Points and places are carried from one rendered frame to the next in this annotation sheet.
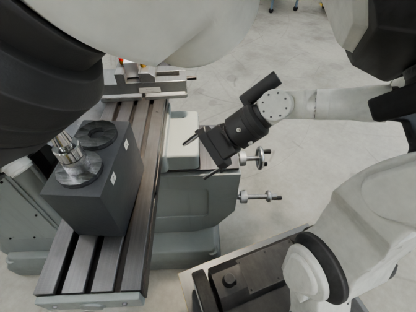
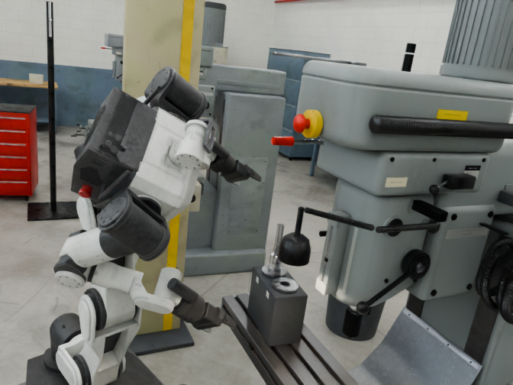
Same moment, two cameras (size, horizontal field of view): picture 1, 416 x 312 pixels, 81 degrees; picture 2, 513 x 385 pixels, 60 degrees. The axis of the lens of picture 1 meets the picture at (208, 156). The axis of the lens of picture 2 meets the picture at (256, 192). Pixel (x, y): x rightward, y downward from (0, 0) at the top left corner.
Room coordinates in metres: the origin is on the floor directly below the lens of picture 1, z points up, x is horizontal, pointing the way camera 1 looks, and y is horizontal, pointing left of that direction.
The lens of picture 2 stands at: (1.57, -0.44, 1.89)
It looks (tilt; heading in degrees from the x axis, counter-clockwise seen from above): 17 degrees down; 155
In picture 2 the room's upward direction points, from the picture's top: 7 degrees clockwise
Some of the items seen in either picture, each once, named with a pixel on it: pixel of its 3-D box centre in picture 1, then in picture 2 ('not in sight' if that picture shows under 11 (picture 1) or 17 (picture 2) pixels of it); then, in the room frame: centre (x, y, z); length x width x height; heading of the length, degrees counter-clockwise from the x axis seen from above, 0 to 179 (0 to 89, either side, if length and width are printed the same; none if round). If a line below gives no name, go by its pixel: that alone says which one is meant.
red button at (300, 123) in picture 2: not in sight; (301, 123); (0.75, 0.03, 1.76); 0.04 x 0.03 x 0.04; 2
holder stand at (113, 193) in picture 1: (103, 176); (275, 302); (0.36, 0.26, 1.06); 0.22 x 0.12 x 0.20; 177
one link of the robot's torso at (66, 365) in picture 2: not in sight; (91, 360); (0.04, -0.33, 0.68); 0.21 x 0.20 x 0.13; 21
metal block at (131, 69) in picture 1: (132, 66); not in sight; (0.88, 0.29, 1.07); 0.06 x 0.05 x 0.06; 5
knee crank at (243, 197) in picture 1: (259, 196); not in sight; (0.62, -0.25, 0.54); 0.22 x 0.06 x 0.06; 92
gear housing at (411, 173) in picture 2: not in sight; (400, 160); (0.74, 0.33, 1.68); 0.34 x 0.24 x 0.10; 92
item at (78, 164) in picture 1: (73, 158); (275, 263); (0.31, 0.26, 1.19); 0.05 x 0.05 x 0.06
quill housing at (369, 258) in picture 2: not in sight; (371, 240); (0.74, 0.29, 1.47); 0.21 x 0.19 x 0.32; 2
